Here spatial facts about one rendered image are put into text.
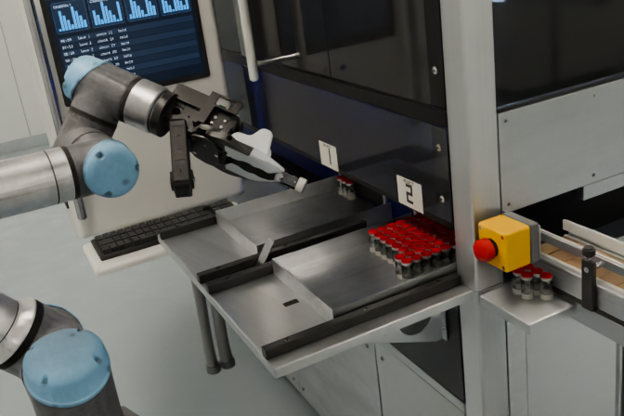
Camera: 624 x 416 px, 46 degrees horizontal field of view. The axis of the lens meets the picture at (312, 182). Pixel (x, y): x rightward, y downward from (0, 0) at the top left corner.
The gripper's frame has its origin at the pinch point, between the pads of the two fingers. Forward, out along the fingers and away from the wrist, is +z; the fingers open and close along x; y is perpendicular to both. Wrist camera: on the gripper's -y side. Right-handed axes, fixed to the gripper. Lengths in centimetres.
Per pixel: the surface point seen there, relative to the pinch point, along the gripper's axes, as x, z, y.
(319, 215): 63, 1, 28
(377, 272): 39.6, 19.5, 10.3
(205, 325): 137, -24, 11
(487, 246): 14.2, 34.3, 11.5
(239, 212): 69, -18, 22
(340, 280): 39.7, 13.6, 5.4
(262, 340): 30.4, 6.2, -14.5
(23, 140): 451, -298, 168
